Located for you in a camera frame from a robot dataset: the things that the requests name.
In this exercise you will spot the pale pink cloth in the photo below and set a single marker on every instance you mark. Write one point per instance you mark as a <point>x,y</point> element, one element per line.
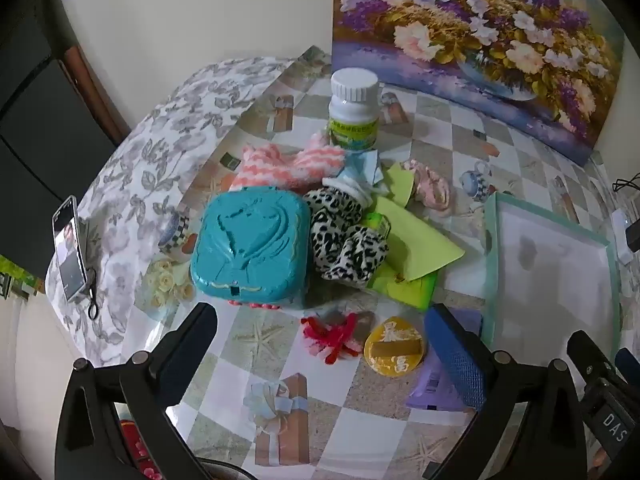
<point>430,185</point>

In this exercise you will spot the teal plastic box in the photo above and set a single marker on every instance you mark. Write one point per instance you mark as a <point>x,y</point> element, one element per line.
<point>245,245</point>

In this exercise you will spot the purple tissue packet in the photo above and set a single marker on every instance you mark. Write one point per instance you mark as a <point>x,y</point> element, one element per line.
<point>430,390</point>

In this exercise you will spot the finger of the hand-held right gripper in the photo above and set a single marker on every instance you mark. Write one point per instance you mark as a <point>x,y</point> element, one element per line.
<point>628,361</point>
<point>590,355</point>

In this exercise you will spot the yellow round powder puff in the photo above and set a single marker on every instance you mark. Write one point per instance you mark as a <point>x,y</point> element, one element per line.
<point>395,347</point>

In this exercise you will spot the blue face mask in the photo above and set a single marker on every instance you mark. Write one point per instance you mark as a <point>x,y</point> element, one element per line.
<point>362,165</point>

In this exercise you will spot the black power adapter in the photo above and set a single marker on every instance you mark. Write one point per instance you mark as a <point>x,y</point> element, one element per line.
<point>634,239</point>

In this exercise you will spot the floral still life painting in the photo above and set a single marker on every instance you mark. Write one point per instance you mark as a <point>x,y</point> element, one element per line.
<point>475,35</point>

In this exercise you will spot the white tray teal rim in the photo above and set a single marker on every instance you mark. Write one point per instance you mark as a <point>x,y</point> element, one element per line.
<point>550,280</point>

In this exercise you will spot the dark cabinet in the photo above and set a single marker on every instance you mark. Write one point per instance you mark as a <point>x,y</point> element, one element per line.
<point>30,135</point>

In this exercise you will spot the smartphone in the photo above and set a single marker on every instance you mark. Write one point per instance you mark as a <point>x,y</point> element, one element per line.
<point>67,250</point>

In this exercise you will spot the white pill bottle green label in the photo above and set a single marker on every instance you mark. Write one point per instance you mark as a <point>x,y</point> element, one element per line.
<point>352,110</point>

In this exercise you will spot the white power strip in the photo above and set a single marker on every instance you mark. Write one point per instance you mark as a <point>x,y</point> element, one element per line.
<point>620,225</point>

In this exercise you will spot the pink white chevron fluffy cloth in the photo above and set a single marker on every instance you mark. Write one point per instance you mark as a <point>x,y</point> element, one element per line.
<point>280,167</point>

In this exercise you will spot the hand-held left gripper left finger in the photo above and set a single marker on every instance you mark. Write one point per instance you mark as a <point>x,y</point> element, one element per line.
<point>190,335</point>

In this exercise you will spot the leopard print cloth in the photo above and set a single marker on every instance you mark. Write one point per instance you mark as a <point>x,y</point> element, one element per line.
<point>340,240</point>

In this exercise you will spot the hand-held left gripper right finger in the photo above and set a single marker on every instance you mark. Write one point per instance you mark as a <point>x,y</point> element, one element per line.
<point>457,360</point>

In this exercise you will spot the grey floral bedspread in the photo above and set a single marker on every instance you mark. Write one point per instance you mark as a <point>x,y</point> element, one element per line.
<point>140,160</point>

